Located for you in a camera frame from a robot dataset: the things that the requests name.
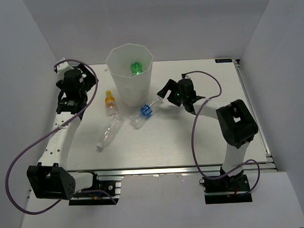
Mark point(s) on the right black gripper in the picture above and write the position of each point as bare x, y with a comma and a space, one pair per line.
171, 85

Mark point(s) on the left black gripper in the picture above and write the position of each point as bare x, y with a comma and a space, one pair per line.
90, 79

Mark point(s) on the green plastic bottle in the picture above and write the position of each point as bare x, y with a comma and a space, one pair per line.
135, 68

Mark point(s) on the clear bottle blue label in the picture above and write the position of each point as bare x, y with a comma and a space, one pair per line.
138, 118

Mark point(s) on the clear bottle orange cap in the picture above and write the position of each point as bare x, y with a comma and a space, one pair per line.
111, 107

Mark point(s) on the long clear plastic bottle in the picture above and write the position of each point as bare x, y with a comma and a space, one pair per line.
110, 130

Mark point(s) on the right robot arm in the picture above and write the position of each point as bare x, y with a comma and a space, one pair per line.
237, 124

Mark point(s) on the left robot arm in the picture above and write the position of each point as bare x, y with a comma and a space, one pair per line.
49, 178

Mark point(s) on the white octagonal plastic bin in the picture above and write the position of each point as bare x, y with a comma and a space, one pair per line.
134, 91

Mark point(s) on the blue sticker right corner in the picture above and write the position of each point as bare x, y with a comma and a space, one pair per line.
223, 60

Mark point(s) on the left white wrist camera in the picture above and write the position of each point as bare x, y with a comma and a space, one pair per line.
60, 64

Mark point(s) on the aluminium front rail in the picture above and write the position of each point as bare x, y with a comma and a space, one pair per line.
179, 170

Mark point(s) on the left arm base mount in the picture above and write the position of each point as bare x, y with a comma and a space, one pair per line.
105, 191

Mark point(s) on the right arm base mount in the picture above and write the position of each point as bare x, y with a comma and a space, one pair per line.
232, 188

